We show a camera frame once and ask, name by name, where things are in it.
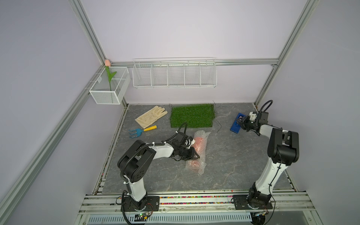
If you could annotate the white wire wall shelf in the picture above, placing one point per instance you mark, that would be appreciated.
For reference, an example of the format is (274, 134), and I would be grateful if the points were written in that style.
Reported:
(181, 72)

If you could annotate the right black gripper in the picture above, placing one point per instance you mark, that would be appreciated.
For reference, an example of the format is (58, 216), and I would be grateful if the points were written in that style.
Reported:
(243, 123)

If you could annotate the green artificial grass mat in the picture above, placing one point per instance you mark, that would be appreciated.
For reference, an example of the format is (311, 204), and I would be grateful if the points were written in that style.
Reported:
(196, 116)

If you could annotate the pink artificial tulip flower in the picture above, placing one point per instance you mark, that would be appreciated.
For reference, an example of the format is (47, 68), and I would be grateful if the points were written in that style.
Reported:
(110, 74)

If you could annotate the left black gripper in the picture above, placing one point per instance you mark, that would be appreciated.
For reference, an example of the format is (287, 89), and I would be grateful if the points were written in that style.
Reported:
(191, 154)

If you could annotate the red plastic wine glass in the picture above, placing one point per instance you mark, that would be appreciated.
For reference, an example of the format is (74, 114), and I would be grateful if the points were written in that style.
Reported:
(200, 147)

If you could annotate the white mesh wall basket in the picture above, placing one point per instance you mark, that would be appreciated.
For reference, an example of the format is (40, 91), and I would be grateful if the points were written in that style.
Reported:
(100, 90)

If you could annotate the clear bubble wrap sheet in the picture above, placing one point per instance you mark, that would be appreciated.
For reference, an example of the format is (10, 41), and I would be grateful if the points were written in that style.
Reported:
(200, 133)

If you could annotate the teal yellow garden rake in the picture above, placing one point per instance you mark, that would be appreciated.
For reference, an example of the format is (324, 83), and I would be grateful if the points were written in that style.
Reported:
(137, 132)

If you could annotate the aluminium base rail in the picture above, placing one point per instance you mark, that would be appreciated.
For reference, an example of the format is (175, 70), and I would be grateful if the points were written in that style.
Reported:
(287, 207)

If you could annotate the beige work glove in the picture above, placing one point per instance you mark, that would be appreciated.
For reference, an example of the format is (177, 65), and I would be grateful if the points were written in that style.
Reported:
(151, 116)

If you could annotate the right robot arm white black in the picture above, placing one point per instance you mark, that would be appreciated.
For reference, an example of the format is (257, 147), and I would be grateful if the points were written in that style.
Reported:
(282, 151)

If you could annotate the blue tape dispenser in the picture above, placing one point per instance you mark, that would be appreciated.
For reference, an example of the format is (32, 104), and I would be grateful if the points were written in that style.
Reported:
(235, 128)

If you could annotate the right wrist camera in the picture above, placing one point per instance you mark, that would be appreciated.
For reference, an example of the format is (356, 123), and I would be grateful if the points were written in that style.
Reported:
(253, 116)

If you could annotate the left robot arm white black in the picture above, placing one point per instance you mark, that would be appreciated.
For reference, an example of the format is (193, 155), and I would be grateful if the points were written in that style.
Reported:
(136, 161)

